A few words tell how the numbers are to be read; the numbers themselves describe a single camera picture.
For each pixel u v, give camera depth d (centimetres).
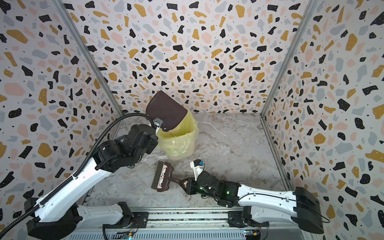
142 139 45
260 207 49
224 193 55
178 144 75
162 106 68
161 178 77
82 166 39
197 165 66
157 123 53
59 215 39
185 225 73
